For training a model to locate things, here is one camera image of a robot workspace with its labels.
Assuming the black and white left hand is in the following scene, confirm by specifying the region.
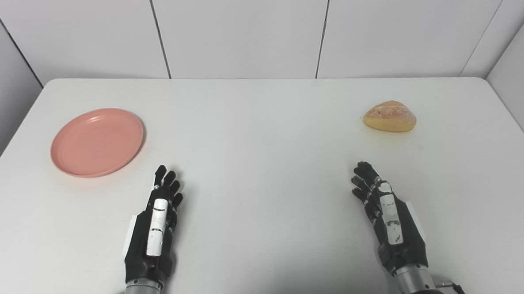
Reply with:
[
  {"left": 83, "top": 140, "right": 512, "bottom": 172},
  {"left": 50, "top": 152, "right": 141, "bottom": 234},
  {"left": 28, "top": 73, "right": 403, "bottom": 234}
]
[{"left": 121, "top": 164, "right": 188, "bottom": 286}]

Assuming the black and white right hand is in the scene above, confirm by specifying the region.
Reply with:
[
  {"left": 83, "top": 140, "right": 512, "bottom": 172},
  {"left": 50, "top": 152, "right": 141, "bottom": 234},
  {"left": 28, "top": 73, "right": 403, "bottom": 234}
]
[{"left": 350, "top": 158, "right": 429, "bottom": 277}]

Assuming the pink round plate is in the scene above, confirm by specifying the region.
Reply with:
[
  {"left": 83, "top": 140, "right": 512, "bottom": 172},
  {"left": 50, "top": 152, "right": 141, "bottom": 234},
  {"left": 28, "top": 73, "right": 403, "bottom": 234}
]
[{"left": 49, "top": 107, "right": 146, "bottom": 180}]

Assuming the golden crusty bread roll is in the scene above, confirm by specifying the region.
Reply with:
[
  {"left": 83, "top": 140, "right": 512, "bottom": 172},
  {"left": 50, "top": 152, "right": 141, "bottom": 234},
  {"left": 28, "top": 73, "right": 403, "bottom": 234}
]
[{"left": 362, "top": 99, "right": 418, "bottom": 134}]

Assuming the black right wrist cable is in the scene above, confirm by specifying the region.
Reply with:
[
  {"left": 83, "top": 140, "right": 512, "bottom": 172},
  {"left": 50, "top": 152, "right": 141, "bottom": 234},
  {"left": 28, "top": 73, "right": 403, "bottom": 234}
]
[{"left": 435, "top": 279, "right": 468, "bottom": 294}]

